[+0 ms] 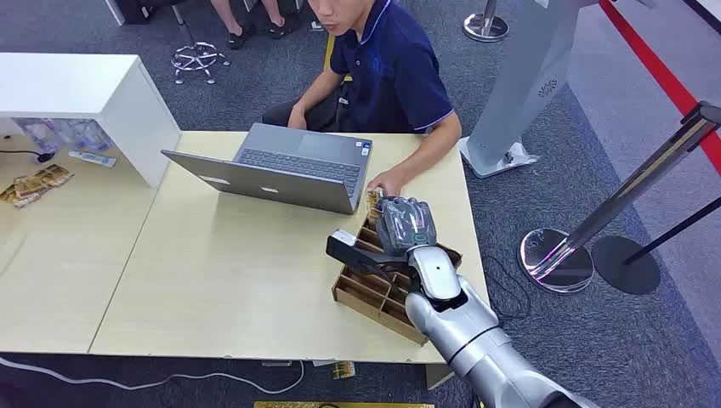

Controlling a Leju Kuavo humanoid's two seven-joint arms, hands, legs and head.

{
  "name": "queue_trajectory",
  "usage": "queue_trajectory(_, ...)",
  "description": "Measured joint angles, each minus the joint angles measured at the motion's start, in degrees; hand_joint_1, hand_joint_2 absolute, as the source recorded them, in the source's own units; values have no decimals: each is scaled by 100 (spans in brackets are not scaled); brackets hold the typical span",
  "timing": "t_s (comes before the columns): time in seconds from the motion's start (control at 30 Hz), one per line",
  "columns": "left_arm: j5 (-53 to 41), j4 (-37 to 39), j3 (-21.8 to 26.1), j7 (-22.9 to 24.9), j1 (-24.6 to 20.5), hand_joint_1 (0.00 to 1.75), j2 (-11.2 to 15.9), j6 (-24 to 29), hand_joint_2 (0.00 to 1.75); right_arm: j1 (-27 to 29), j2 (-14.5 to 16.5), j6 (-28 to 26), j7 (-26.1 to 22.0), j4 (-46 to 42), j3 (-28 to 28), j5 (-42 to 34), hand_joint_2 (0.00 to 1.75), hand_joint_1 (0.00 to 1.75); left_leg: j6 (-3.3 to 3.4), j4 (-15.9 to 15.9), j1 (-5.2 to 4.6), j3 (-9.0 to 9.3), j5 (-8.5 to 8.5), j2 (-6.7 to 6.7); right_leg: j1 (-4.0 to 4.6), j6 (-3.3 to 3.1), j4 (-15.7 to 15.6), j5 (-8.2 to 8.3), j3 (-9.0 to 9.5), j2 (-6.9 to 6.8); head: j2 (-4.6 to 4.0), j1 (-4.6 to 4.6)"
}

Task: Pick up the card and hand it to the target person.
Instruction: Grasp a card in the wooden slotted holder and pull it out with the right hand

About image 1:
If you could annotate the person's right hand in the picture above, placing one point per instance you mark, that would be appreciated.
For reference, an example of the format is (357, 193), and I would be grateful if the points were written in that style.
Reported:
(297, 117)

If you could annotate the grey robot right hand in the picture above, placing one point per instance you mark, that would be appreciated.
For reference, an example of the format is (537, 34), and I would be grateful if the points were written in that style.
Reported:
(407, 226)

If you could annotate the person's left hand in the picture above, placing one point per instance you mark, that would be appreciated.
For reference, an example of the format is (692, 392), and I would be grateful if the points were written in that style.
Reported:
(387, 183)

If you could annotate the gold patterned card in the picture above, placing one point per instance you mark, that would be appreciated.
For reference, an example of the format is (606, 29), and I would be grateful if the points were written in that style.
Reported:
(374, 204)

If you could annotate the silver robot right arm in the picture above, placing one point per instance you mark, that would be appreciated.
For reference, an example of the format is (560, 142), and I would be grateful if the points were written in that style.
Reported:
(470, 332)

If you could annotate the person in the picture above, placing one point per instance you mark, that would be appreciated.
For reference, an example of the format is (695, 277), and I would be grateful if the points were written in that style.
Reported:
(388, 67)

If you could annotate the person's legs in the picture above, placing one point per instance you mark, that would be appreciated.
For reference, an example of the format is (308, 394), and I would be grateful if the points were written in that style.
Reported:
(248, 22)

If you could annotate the grey laptop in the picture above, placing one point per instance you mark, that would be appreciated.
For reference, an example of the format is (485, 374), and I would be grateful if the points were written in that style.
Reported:
(293, 169)

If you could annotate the yellow chair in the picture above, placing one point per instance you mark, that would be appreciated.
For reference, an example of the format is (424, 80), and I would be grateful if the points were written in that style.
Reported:
(328, 53)

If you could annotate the wooden compartment box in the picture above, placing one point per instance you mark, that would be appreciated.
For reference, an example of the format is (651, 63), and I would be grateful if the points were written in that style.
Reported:
(369, 293)

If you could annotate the chrome stool base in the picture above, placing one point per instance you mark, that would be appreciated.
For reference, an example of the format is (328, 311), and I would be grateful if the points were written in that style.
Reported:
(197, 56)

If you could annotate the wooden table leg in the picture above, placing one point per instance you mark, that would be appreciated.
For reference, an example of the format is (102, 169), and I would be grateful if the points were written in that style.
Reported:
(438, 376)

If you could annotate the white kiosk stand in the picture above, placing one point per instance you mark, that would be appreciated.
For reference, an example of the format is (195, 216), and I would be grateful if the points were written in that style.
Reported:
(524, 79)

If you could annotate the chrome stanchion base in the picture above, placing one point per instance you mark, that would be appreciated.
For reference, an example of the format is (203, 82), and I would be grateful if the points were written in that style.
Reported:
(485, 25)

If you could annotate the white flat tube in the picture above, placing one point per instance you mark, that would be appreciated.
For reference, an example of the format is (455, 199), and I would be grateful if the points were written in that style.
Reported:
(93, 159)

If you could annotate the white shelf cabinet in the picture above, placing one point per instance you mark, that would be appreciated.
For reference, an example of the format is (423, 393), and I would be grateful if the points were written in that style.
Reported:
(84, 96)

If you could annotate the pile of gold cards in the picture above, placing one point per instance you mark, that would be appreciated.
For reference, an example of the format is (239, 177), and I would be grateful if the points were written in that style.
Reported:
(35, 184)

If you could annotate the red barrier belt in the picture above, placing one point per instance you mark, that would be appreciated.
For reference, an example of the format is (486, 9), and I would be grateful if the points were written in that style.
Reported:
(659, 73)

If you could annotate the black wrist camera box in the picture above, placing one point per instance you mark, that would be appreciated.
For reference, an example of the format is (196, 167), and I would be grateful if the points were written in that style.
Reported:
(355, 253)

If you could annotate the chrome stanchion post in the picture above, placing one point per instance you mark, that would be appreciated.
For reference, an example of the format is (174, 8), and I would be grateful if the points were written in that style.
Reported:
(619, 197)

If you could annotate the black stanchion post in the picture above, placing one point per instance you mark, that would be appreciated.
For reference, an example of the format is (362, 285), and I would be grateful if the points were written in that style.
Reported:
(625, 264)

